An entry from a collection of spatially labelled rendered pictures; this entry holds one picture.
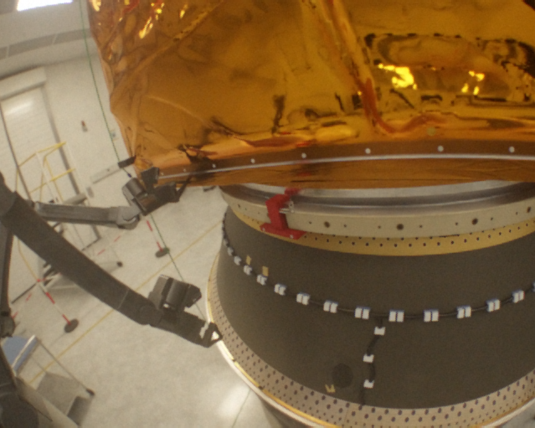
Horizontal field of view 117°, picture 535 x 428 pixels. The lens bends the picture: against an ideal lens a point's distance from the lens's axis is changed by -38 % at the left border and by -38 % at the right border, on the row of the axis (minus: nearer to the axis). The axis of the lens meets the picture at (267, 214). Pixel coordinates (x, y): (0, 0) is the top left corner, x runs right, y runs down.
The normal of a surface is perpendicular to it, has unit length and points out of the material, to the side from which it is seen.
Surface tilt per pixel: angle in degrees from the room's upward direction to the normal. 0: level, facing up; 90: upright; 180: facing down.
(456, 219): 90
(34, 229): 89
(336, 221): 90
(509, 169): 90
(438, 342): 62
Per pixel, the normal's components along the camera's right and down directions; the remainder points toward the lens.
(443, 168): -0.53, 0.47
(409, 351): -0.46, 0.00
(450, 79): -0.66, 0.00
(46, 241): 0.87, -0.04
